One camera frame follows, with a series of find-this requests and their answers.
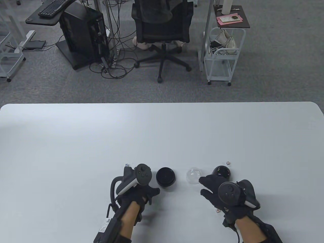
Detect person's right hand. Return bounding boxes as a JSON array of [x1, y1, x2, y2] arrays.
[[199, 175, 251, 228]]

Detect person's left hand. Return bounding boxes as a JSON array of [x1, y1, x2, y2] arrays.
[[118, 186, 160, 226]]

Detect black dice shaker cover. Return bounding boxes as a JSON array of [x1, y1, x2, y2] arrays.
[[211, 166, 231, 181]]

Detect clear dice shaker dome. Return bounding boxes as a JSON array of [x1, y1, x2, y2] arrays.
[[187, 168, 203, 185]]

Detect black dice shaker base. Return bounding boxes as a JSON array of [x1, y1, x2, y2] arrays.
[[156, 167, 176, 187]]

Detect person's left forearm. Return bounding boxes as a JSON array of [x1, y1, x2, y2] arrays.
[[120, 202, 141, 239]]

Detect person's right forearm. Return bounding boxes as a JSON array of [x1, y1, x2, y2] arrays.
[[235, 216, 267, 243]]

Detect black and white controller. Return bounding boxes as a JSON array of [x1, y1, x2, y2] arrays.
[[218, 179, 261, 210], [110, 164, 153, 203]]

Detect black wrist-worn device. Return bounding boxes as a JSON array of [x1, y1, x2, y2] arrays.
[[94, 216, 123, 243], [256, 219, 282, 243]]

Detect white rolling cart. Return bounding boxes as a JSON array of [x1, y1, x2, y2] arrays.
[[0, 32, 27, 82], [204, 27, 246, 86]]

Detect beige bag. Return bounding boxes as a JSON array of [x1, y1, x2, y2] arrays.
[[215, 29, 237, 55]]

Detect black tower platform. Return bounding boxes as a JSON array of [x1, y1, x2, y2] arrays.
[[55, 40, 103, 71]]

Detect white desk leg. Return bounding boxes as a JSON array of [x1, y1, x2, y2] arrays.
[[103, 0, 119, 60], [198, 0, 215, 72]]

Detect black office chair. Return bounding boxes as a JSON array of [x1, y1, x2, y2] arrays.
[[131, 0, 194, 83]]

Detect brown side table top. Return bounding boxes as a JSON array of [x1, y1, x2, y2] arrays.
[[213, 5, 250, 29]]

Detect pink book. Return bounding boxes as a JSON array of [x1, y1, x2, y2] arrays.
[[217, 14, 244, 25]]

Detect black computer tower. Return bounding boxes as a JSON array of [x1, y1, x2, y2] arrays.
[[59, 2, 111, 64]]

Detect white bottle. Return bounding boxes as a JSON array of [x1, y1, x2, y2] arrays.
[[221, 0, 232, 15]]

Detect black power adapter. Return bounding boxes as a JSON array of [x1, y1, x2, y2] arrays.
[[25, 40, 47, 50]]

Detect black keyboard tray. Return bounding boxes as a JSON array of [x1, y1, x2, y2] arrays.
[[25, 0, 76, 27]]

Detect black keyboard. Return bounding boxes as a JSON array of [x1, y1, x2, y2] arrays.
[[38, 0, 70, 18]]

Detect black glove cable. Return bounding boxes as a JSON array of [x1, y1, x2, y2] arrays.
[[223, 220, 240, 243]]

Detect tangle of black cables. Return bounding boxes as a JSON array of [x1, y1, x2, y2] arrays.
[[89, 0, 142, 79]]

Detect white desk frame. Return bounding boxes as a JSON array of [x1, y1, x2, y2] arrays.
[[0, 0, 36, 54]]

